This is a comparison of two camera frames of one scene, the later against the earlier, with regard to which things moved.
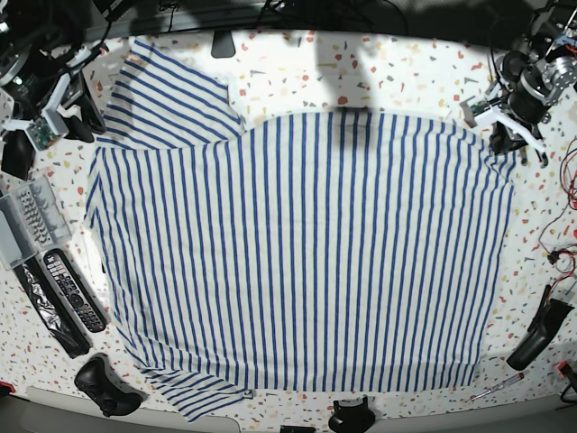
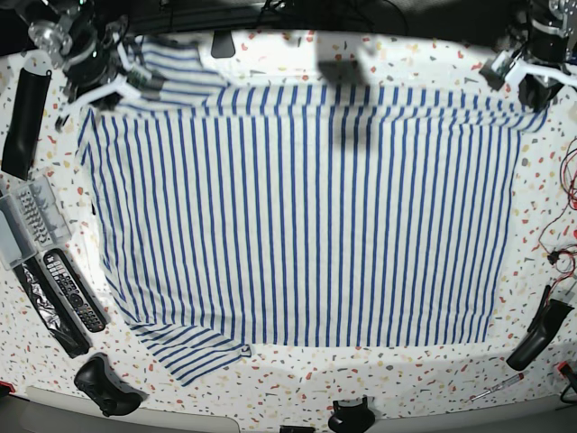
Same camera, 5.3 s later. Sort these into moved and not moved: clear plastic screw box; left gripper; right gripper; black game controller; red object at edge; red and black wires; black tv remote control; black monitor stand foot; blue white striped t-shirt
Moved: left gripper; blue white striped t-shirt; right gripper
Not moved: black tv remote control; red and black wires; black game controller; clear plastic screw box; red object at edge; black monitor stand foot
